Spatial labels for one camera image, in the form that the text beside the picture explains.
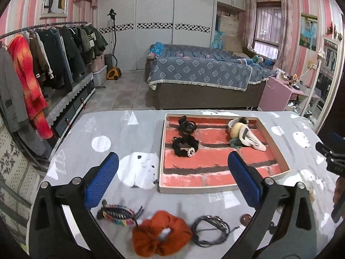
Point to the white framed mirror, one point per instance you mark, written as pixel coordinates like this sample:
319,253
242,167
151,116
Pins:
322,93

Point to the blue poster on wall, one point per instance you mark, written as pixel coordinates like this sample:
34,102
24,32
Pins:
308,31

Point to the garment steamer with yellow base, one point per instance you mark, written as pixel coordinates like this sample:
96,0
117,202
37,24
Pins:
113,71

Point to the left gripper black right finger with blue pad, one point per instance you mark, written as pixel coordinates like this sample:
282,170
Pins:
283,225

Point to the bed with blue patterned cover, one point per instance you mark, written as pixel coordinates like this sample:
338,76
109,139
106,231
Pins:
191,77

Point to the orange fabric scrunchie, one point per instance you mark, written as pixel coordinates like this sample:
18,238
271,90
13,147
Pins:
164,235

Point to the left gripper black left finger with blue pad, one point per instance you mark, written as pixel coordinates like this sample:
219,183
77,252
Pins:
49,232

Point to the cream flower hair accessory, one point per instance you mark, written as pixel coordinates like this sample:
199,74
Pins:
255,143

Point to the white wardrobe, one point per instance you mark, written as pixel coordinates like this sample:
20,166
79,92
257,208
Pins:
141,23

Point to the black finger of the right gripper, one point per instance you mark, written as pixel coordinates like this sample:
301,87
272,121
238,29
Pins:
333,151

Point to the metal clothes rack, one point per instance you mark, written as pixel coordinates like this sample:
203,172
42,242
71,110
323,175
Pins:
41,26

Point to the grey coat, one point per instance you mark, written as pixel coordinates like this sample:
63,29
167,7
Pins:
14,110

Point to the dark hanging clothes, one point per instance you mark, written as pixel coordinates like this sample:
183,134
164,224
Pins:
62,54

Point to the rainbow beaded hair clip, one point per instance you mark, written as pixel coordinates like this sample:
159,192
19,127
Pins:
119,214

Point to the black fabric scrunchie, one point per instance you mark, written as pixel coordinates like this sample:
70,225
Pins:
185,146

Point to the red orange jacket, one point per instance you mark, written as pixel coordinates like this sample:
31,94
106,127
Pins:
35,102

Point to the black plastic claw hair clip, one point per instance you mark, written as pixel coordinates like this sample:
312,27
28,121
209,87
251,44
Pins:
186,127

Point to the window with pink curtains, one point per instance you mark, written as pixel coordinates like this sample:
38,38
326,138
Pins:
273,29

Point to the person's right hand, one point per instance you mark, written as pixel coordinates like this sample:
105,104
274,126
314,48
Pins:
339,189

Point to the pink bedside cabinet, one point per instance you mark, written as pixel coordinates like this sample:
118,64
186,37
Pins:
277,94

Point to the cream tray with orange lining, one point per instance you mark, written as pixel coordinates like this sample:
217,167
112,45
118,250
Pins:
207,171

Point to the grey polar bear tablecloth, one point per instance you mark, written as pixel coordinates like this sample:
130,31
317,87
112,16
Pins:
136,138

